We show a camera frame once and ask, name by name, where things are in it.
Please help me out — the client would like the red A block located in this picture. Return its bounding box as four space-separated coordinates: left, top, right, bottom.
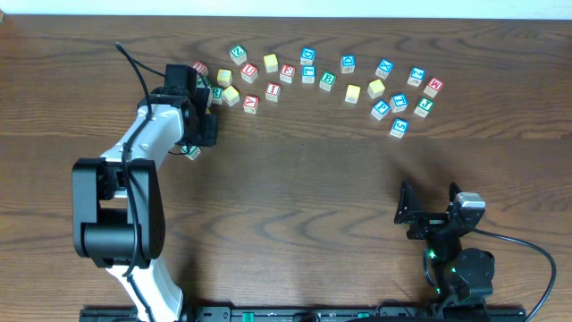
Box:
243 95 259 114

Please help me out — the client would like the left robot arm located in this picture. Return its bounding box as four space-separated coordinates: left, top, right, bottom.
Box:
72 64 218 321

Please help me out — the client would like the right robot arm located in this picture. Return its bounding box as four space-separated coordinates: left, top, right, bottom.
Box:
394 182 495 321

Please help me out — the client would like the blue X block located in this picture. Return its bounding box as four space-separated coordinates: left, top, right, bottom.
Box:
375 59 393 80

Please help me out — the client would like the red u block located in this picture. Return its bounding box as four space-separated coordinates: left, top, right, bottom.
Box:
192 61 208 77
240 63 258 84

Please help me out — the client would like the green J block right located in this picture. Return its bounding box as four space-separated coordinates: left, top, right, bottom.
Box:
414 97 434 118

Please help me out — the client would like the blue Z block right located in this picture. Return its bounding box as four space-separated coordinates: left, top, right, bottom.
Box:
407 66 425 87

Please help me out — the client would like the blue D block upper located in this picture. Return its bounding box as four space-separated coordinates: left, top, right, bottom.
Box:
300 47 316 65

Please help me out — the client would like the blue P block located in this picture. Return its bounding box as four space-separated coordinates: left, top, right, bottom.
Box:
371 99 391 121

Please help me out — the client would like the red I block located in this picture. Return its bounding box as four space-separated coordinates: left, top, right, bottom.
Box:
265 82 282 102

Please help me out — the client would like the blue S block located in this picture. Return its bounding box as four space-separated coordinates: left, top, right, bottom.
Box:
390 118 408 139

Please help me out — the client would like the green 4 block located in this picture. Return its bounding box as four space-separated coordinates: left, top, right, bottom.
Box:
181 146 201 160

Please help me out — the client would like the blue L block centre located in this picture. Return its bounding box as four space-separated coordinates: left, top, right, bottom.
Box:
302 65 316 84

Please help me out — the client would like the blue D block right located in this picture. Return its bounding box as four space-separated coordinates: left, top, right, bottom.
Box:
341 55 356 73

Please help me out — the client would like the yellow O block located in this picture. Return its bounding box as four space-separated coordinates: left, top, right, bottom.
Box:
264 54 279 73

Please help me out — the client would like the red M block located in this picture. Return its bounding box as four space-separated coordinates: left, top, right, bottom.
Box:
424 77 443 97

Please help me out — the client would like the red E block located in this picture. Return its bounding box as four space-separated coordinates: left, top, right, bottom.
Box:
279 64 296 84

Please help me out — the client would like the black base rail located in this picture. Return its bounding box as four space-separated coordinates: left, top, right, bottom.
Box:
79 306 526 322

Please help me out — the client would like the yellow block beside R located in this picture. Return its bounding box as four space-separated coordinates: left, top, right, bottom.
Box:
222 86 240 106

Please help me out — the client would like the green Z block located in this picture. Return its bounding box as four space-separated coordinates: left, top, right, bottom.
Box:
230 45 248 65

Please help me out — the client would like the green B block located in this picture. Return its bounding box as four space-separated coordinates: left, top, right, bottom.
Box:
319 72 337 91

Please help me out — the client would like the yellow block upper left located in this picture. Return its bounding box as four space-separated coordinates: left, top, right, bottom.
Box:
216 69 232 88

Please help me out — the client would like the blue E block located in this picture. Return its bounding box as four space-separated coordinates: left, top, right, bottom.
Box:
390 93 408 113

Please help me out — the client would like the green R block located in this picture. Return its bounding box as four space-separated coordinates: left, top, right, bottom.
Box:
211 87 223 105

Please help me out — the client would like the blue d block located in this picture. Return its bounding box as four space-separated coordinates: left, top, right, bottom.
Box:
300 47 316 65
341 55 356 73

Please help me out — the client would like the yellow block centre right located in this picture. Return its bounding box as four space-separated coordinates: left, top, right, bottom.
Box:
345 84 361 104

